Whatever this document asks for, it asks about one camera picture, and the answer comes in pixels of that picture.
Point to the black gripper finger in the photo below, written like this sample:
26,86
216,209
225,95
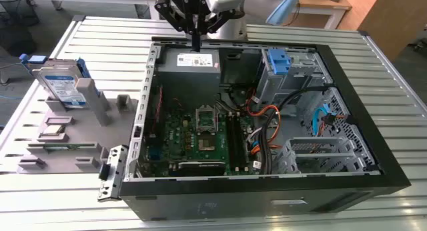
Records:
173,16
220,23

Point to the hard disk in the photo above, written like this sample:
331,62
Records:
60,86

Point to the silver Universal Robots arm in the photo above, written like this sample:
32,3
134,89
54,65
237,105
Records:
231,28

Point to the metal disk bay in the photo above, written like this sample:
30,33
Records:
323,155

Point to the blue drive latch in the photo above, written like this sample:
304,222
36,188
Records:
277,63

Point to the grey power supply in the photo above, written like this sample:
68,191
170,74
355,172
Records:
187,86

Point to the metal drive cage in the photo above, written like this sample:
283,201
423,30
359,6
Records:
269,91

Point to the black RAM slot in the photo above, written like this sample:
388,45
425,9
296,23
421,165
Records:
241,141
237,141
228,141
232,141

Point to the CPU socket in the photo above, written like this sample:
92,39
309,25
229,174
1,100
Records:
207,144

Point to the green motherboard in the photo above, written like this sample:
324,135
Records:
177,146

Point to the wooden cabinet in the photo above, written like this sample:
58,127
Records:
393,16

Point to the grey parts rack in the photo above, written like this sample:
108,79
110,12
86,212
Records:
86,136

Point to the blue board connector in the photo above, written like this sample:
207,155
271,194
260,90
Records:
154,153

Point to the black graphics card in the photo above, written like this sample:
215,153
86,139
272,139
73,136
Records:
200,167

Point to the silver CPU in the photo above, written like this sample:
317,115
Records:
52,130

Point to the green RAM stick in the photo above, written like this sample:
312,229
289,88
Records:
60,147

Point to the metal card retention latch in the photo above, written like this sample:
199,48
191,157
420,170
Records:
113,171

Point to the black open PC case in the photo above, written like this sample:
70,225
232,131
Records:
233,198

